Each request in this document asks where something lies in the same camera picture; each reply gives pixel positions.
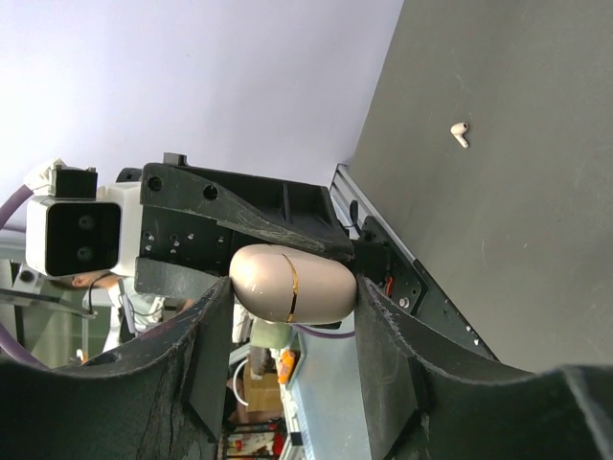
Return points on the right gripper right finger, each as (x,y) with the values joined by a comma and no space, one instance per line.
(427,397)

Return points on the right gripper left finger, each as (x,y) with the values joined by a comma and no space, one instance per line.
(158,396)

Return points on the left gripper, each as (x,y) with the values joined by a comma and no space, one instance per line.
(190,216)

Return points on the beige earbud charging case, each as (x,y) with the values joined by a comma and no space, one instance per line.
(280,284)

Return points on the person in background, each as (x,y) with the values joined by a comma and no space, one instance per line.
(132,313)

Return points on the cardboard box in background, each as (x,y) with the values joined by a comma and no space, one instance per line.
(262,393)

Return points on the beige earbud left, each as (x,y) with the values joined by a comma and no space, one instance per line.
(459,131)

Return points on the aluminium frame rail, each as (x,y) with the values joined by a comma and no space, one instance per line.
(344,191)

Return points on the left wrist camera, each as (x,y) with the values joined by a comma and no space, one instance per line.
(75,225)

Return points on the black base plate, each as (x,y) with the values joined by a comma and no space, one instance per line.
(379,258)

